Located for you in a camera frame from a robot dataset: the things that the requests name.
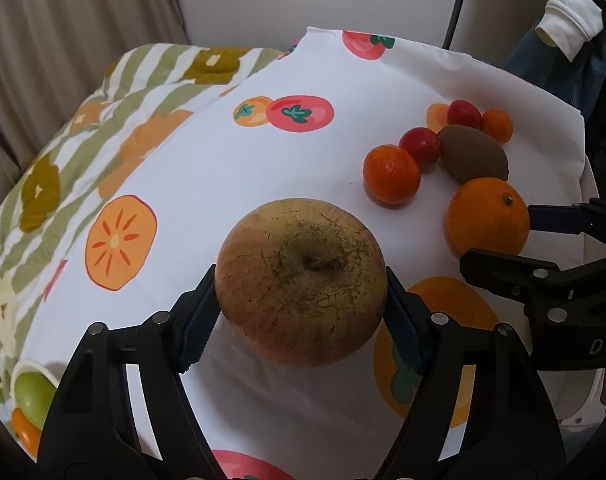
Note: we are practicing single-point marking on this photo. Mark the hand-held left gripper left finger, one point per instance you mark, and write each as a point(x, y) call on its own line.
point(200, 332)

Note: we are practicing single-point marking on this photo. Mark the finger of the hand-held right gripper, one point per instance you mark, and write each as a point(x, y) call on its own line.
point(508, 267)
point(555, 218)

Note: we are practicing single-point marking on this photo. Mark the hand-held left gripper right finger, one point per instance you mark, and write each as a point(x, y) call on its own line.
point(405, 332)

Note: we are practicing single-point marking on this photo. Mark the large orange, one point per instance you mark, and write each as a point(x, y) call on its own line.
point(485, 217)

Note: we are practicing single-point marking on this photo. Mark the brown kiwi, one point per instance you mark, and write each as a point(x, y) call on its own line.
point(475, 155)

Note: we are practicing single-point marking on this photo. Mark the large russet apple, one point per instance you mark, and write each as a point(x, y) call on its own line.
point(298, 285)

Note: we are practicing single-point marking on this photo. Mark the small orange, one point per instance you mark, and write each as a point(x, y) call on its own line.
point(497, 125)

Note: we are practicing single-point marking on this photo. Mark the small red tomato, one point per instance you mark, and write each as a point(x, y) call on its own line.
point(420, 145)
point(463, 112)

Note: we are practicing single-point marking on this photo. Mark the tangerine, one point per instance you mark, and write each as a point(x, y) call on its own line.
point(390, 175)

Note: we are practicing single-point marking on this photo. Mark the cream bowl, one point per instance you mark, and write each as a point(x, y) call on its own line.
point(30, 366)

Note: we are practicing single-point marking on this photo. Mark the dark blue garment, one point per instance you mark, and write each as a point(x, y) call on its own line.
point(543, 60)

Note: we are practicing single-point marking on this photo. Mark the green apple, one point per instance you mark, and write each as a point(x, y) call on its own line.
point(33, 397)

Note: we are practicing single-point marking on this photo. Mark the white fruit print cloth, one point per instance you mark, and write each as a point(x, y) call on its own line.
point(283, 160)

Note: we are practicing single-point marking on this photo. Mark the orange fruit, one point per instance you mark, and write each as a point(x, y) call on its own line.
point(25, 430)

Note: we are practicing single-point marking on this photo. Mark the white garment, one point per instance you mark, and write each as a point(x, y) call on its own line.
point(568, 10)

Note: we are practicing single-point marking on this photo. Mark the beige curtain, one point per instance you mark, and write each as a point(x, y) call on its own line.
point(83, 5)

